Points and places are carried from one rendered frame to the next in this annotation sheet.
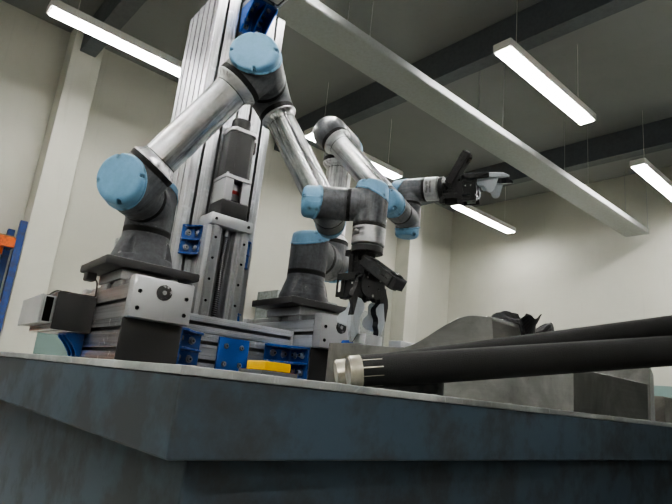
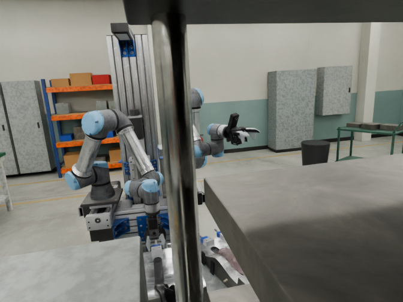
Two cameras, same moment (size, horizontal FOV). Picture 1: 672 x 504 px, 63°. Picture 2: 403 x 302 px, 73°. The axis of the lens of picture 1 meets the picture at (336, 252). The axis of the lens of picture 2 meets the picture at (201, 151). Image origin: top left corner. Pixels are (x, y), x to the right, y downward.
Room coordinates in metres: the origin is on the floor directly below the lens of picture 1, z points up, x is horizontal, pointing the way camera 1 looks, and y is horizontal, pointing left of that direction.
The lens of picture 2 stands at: (0.21, -0.90, 1.69)
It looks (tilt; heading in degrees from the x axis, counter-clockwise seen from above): 13 degrees down; 29
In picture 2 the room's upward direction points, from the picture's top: 3 degrees counter-clockwise
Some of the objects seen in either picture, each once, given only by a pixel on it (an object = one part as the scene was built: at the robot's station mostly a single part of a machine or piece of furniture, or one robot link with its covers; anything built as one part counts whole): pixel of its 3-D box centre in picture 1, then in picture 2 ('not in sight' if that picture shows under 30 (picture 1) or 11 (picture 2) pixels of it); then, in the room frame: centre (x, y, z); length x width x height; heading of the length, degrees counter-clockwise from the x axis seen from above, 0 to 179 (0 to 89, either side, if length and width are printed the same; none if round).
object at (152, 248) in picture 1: (143, 250); (101, 188); (1.34, 0.48, 1.09); 0.15 x 0.15 x 0.10
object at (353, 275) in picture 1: (362, 274); (153, 220); (1.18, -0.06, 1.05); 0.09 x 0.08 x 0.12; 41
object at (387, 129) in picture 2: not in sight; (370, 147); (5.62, -1.23, 0.50); 0.98 x 0.55 x 1.01; 65
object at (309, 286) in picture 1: (304, 288); not in sight; (1.64, 0.08, 1.09); 0.15 x 0.15 x 0.10
